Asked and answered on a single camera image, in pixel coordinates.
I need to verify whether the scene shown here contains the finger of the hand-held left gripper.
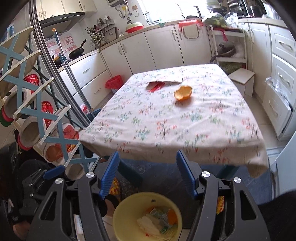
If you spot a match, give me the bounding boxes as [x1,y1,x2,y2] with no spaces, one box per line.
[43,165,66,181]

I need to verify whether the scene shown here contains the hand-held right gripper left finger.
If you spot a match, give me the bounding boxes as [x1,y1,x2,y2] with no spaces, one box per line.
[28,151,121,241]

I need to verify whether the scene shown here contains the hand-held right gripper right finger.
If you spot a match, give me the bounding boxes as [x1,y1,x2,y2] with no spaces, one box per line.
[176,150,271,241]

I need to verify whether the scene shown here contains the yellow plastic bin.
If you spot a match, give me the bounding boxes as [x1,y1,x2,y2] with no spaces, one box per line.
[112,192,183,241]

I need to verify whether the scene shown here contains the green white carton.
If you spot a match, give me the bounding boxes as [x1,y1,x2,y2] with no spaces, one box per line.
[149,207,176,233]

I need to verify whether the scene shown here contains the white tissue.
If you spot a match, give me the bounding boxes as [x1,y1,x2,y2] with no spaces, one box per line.
[136,214,162,237]

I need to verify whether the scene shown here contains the red packet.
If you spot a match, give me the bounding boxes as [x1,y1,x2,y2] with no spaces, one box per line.
[149,83,164,93]

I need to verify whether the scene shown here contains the white plastic bag red print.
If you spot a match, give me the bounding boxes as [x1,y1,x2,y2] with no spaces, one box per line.
[146,78,184,90]

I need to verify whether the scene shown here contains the red yellow printed bag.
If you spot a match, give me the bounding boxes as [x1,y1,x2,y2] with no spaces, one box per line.
[216,196,225,215]
[109,177,123,202]

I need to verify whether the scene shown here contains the dark blue floor mat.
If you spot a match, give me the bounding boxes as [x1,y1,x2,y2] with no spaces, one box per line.
[120,160,273,204]

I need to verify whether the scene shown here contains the blue white shoe rack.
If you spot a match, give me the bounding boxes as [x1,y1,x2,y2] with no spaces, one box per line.
[0,26,102,179]

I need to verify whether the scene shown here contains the floral tablecloth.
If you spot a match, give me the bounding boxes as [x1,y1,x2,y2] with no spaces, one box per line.
[79,64,270,179]

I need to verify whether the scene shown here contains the blue dustpan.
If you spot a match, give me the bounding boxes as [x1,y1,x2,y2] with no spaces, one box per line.
[87,108,102,121]

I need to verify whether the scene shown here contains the red-lined waste bin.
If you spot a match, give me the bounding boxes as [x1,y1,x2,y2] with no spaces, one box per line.
[105,75,122,95]

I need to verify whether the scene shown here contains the white drawer cabinet under stove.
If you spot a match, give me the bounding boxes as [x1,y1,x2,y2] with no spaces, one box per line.
[58,52,114,112]

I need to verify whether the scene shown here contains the white fridge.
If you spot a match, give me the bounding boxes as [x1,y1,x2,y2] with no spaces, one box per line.
[268,137,296,197]

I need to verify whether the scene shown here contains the person's dark trouser leg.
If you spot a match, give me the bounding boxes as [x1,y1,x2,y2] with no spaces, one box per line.
[257,189,296,241]

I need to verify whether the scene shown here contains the black cooking pan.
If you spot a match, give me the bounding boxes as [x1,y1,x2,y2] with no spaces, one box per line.
[52,54,67,67]

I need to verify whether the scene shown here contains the white stool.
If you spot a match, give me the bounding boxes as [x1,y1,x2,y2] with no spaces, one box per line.
[228,68,255,98]

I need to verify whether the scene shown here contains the white trolley rack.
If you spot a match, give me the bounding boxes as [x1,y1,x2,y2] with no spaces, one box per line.
[207,23,249,70]

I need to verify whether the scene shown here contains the black wok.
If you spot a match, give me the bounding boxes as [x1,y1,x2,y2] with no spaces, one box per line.
[69,39,87,59]

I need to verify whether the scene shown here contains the clear plastic bag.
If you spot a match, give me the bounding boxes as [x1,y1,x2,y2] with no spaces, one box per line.
[225,13,240,27]
[265,76,290,109]

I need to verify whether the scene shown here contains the dark frying pan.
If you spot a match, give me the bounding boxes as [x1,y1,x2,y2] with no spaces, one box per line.
[210,44,236,63]

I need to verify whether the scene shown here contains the white base cabinets under window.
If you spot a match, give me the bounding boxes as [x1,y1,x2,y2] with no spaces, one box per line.
[99,22,213,76]

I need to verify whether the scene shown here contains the utensil rack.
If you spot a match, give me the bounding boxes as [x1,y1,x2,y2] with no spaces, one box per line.
[87,15,117,47]

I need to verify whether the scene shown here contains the white hanging bin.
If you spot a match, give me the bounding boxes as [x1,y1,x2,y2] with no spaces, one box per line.
[179,20,204,40]

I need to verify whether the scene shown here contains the red basin green lid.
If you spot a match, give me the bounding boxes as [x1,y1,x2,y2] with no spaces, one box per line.
[125,20,144,34]

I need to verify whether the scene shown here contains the range hood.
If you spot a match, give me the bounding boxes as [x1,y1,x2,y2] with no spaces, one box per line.
[38,13,86,35]

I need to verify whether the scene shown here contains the green vegetables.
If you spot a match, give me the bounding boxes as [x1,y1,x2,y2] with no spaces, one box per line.
[203,13,228,27]

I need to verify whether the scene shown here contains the kitchen window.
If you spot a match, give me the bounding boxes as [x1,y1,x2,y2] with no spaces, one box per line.
[139,0,208,24]

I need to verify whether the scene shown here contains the cream upper cabinets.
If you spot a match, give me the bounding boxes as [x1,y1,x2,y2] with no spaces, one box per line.
[35,0,97,18]

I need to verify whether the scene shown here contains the stacked cooking pots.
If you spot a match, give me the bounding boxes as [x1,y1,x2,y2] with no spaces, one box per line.
[206,0,228,12]

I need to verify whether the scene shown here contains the mop with blue handle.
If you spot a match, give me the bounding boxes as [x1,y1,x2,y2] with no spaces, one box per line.
[53,28,96,119]

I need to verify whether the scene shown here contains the metal door frame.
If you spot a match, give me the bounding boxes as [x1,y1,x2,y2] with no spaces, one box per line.
[29,0,93,128]

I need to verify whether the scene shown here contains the red wall stickers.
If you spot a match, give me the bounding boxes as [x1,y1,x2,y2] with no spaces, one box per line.
[46,34,77,58]

